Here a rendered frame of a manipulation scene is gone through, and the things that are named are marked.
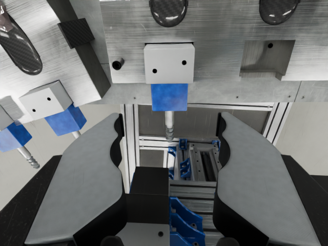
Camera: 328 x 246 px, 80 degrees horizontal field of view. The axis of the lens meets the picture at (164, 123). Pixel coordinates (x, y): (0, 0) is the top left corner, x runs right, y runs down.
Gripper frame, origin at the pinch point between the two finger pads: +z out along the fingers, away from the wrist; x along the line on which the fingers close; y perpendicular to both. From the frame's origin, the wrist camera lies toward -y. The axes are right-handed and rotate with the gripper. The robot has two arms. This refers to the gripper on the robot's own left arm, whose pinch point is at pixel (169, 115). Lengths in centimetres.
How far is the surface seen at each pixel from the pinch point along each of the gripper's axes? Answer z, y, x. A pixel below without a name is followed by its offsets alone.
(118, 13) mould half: 11.9, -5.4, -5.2
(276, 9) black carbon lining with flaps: 12.3, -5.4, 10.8
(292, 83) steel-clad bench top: 20.9, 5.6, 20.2
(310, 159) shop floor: 101, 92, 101
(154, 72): 9.5, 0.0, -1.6
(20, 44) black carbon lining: 15.9, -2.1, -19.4
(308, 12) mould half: 11.9, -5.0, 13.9
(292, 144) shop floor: 101, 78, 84
